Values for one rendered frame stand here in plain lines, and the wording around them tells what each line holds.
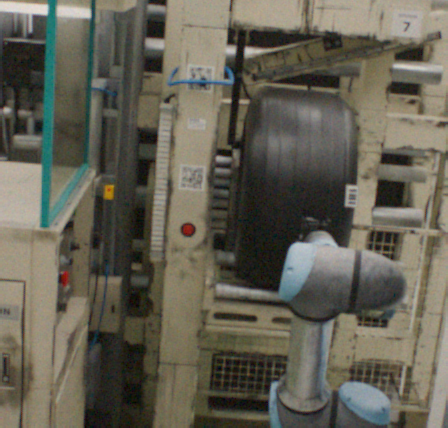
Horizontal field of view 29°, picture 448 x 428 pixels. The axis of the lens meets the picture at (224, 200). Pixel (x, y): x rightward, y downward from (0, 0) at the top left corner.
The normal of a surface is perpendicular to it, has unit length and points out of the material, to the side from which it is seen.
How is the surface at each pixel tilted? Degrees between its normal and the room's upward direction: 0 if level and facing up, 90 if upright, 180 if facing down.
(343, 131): 43
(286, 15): 90
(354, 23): 90
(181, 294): 90
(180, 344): 90
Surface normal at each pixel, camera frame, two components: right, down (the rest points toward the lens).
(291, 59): 0.00, 0.27
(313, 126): 0.07, -0.56
